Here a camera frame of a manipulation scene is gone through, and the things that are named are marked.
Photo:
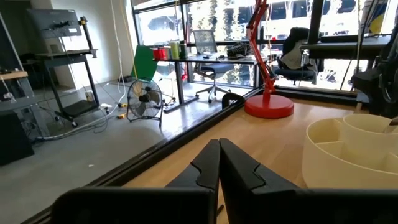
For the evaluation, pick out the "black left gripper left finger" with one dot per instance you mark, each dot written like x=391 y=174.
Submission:
x=199 y=174

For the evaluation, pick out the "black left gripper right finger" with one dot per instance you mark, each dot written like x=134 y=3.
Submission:
x=245 y=186

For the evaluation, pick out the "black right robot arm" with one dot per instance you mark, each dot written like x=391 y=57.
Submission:
x=385 y=81

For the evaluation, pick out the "cream round divided organizer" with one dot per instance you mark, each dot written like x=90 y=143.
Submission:
x=323 y=168

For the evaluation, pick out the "red desk lamp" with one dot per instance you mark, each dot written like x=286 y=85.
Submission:
x=269 y=107

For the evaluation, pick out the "black floor fan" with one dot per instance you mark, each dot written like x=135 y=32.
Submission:
x=144 y=99

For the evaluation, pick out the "black office desk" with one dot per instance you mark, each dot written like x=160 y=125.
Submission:
x=211 y=59

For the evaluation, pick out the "black office chair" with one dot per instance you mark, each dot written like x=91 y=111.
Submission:
x=295 y=74

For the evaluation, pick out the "green board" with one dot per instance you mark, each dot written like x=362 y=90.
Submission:
x=144 y=63

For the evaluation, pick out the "dark green cup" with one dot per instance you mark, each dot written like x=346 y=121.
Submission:
x=183 y=51

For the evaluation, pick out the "light green cup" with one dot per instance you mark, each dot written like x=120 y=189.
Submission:
x=174 y=50

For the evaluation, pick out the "red cup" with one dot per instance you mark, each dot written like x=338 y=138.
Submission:
x=159 y=53

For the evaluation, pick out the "grey mesh office chair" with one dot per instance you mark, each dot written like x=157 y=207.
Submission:
x=205 y=40

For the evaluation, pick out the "black rolling stand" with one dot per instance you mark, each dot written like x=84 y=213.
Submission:
x=65 y=57

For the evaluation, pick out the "dark floor cabinet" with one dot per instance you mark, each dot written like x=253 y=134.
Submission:
x=14 y=140

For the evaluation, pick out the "black monitor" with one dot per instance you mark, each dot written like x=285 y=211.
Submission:
x=53 y=23

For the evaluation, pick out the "black frame hook bracket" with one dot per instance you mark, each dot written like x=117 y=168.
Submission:
x=231 y=97

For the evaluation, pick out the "grey desk with black post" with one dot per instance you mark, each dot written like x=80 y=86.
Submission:
x=342 y=46

